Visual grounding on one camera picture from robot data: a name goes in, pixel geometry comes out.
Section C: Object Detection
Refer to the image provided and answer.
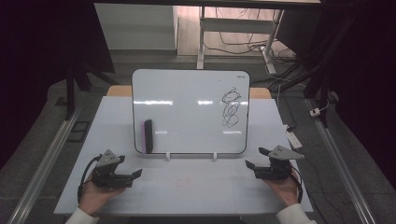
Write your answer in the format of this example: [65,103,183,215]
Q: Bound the black floor cables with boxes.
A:
[204,7,302,68]

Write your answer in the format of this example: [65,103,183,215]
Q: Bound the white whiteboard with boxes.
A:
[131,68,251,156]

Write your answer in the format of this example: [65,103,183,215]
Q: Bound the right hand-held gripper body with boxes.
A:
[253,145,305,181]

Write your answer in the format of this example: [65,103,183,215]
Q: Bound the person's right hand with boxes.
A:
[263,169,301,208]

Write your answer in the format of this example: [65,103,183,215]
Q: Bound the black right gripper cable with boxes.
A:
[290,168,304,203]

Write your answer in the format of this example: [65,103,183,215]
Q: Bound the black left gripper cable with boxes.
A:
[77,154,103,203]

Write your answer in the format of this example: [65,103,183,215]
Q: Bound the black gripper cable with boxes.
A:
[290,168,304,203]
[77,154,103,203]

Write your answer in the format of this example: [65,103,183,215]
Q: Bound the purple and black whiteboard eraser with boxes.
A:
[140,119,154,155]

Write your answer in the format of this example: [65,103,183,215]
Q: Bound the aluminium floor rail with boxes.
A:
[305,98,377,224]
[7,105,82,224]

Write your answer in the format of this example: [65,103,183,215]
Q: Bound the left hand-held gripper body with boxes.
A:
[91,149,134,189]

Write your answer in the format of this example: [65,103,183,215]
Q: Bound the black floor plate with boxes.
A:
[65,120,92,144]

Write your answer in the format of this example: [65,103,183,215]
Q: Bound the white cabinet panel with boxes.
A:
[93,3,177,51]

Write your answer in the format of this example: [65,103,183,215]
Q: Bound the white desk frame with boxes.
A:
[196,6,285,76]

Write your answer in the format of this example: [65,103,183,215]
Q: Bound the white power strip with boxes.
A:
[284,123,304,150]

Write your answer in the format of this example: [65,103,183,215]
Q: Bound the person's left hand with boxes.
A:
[78,178,125,216]

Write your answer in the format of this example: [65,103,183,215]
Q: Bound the black metal stand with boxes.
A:
[269,12,362,129]
[55,60,120,121]

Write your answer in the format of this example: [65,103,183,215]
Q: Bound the light wooden table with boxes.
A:
[106,85,273,100]

